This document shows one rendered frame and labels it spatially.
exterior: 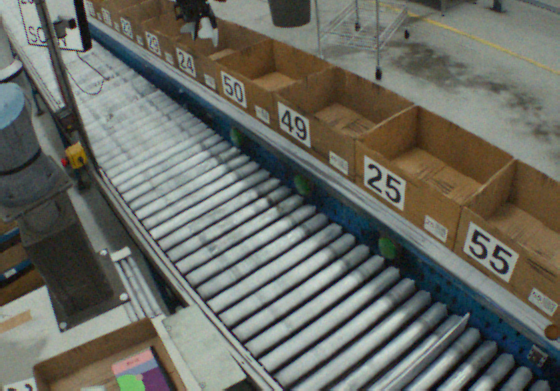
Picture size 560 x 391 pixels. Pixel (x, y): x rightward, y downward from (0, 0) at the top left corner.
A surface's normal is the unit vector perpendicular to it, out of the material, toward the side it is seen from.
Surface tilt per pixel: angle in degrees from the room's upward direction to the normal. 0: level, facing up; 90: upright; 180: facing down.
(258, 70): 89
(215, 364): 0
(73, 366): 88
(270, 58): 90
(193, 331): 0
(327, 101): 90
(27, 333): 0
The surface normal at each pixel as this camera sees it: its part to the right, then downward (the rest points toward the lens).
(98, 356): 0.49, 0.49
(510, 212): -0.11, -0.77
